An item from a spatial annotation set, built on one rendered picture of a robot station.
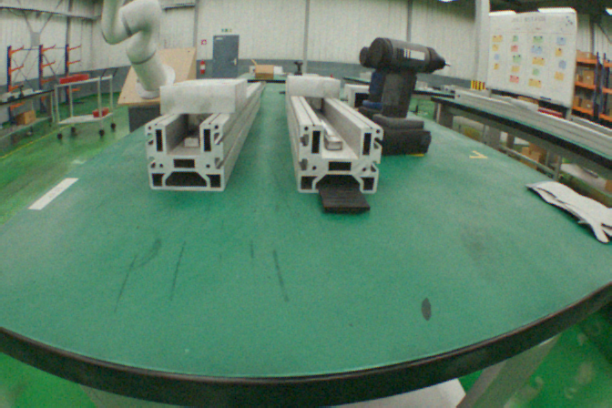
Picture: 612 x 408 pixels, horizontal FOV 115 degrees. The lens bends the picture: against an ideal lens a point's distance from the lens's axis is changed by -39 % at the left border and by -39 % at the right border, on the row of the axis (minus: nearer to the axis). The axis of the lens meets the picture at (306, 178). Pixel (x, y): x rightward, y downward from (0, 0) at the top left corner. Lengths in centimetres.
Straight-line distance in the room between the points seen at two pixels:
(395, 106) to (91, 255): 53
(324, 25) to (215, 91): 1208
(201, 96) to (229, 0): 1215
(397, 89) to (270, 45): 1166
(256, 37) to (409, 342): 1214
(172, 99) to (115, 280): 28
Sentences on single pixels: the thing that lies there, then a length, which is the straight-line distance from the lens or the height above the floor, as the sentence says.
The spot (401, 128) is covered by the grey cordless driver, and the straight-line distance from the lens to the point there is 60.
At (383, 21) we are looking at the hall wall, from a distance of 1318.
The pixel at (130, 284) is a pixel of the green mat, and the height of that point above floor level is 78.
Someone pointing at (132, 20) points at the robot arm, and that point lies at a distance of 115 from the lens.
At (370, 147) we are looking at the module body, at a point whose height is 84.
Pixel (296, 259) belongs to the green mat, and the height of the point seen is 78.
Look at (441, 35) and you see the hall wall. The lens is 1435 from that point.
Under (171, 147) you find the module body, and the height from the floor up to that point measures 83.
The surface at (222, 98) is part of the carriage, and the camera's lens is 44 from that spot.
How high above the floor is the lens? 93
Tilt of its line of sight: 20 degrees down
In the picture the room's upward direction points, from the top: 3 degrees clockwise
